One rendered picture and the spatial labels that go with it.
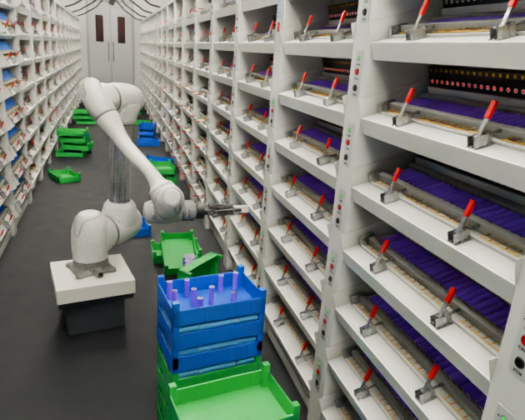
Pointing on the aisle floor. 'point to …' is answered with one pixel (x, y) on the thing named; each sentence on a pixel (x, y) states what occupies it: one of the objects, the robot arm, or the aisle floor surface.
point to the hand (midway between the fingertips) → (241, 208)
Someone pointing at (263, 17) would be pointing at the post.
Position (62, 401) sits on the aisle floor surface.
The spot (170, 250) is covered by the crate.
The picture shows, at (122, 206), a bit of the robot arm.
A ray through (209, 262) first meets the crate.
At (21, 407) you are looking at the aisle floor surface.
